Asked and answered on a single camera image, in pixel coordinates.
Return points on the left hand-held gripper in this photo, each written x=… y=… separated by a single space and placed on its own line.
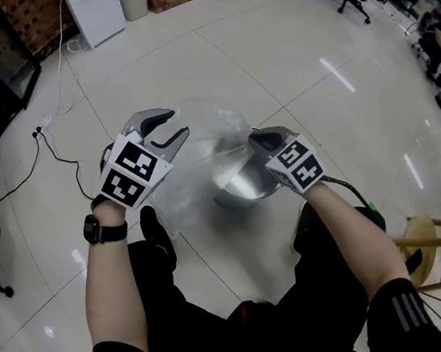
x=131 y=175

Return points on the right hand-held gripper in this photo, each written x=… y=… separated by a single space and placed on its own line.
x=296 y=164

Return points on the clear plastic bin liner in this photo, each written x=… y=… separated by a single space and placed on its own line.
x=198 y=133

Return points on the steel trash bin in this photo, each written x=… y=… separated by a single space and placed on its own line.
x=243 y=190

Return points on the person's left forearm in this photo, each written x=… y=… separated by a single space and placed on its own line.
x=110 y=288

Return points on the person's right forearm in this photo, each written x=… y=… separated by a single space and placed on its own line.
x=356 y=241

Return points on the person's right black shoe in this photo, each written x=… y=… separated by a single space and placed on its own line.
x=302 y=224

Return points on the person's black shoe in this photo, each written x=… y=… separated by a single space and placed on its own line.
x=302 y=224
x=155 y=233

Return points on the person's left black shoe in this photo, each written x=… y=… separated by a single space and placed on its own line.
x=155 y=233

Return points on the white power strip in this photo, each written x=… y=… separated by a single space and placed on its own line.
x=45 y=123

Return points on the black wristwatch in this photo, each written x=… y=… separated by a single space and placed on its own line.
x=98 y=231

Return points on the green floor tape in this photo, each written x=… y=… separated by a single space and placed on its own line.
x=373 y=207

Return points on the small white waste bin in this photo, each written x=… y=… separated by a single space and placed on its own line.
x=134 y=4

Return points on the white water dispenser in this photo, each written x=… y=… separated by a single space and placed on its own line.
x=96 y=13

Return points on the black phone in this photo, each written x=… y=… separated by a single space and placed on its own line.
x=415 y=261

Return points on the person's black trousers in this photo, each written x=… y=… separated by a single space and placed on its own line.
x=193 y=329

